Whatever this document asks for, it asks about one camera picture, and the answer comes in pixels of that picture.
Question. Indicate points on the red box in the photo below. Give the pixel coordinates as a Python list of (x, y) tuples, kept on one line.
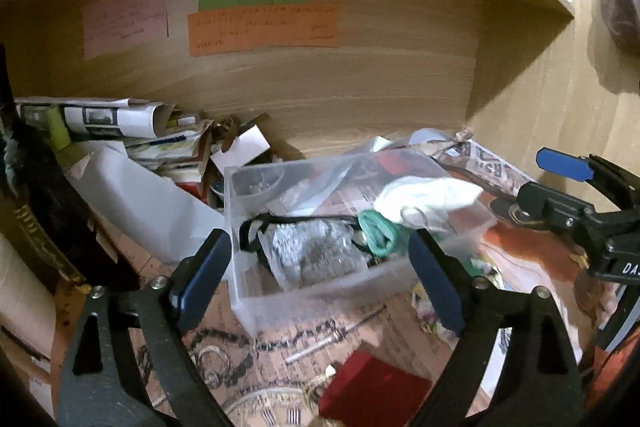
[(370, 387)]

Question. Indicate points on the white cloth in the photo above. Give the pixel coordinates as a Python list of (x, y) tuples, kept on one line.
[(430, 202)]

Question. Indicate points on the green yarn bundle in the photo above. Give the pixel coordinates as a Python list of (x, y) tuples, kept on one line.
[(380, 233)]

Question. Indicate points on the wooden shelf unit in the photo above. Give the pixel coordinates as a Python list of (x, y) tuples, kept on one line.
[(300, 97)]

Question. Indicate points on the pink paper note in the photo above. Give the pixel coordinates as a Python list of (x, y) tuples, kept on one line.
[(125, 22)]

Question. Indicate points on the metal bolt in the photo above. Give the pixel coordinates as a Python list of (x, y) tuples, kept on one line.
[(322, 342)]

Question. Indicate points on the dark book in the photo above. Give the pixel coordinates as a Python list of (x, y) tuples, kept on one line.
[(40, 217)]

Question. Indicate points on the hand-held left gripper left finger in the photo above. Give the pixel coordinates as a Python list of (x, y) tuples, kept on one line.
[(201, 277)]

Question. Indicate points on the clear plastic storage box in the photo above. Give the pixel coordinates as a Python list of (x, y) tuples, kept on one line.
[(280, 297)]

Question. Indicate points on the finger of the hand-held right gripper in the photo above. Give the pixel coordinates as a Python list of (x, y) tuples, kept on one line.
[(562, 164), (547, 202)]

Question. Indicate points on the rolled newspaper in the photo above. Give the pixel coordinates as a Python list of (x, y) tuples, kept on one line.
[(95, 117)]

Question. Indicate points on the white card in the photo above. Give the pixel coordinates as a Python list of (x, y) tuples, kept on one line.
[(244, 146)]

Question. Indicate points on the pile of papers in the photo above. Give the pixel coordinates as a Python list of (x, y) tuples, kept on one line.
[(167, 149)]

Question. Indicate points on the silver grey pouch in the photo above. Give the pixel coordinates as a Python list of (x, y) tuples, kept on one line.
[(312, 254)]

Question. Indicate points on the orange paper note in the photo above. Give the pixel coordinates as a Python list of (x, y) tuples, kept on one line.
[(262, 29)]

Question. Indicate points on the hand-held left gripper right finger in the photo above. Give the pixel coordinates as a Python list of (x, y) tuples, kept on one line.
[(436, 282)]

